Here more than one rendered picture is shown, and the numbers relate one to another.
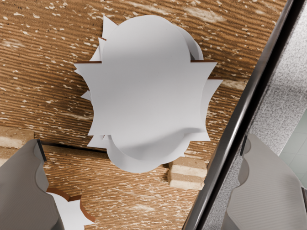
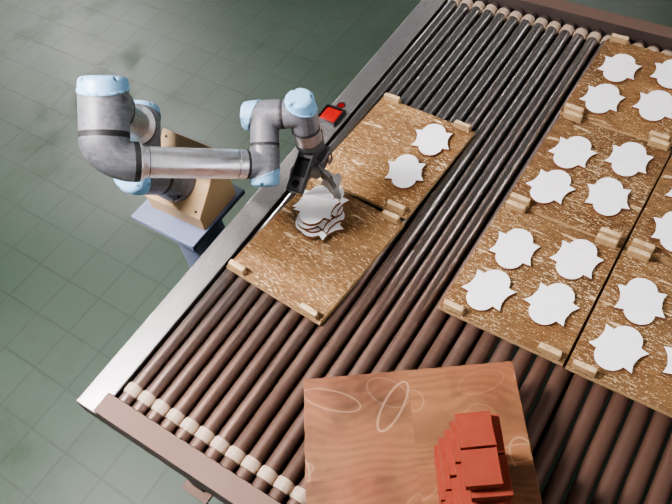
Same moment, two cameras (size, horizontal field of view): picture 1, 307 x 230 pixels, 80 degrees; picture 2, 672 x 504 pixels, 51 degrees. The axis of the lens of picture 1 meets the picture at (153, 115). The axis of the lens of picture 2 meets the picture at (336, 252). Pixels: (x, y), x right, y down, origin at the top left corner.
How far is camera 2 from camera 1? 1.91 m
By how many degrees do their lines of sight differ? 17
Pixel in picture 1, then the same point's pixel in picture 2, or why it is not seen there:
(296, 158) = (204, 135)
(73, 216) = (395, 169)
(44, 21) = (346, 249)
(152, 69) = (310, 212)
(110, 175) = (362, 186)
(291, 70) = (260, 210)
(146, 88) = (314, 208)
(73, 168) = (377, 195)
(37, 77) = (363, 235)
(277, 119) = (270, 191)
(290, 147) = not seen: hidden behind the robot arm
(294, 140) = not seen: hidden behind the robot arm
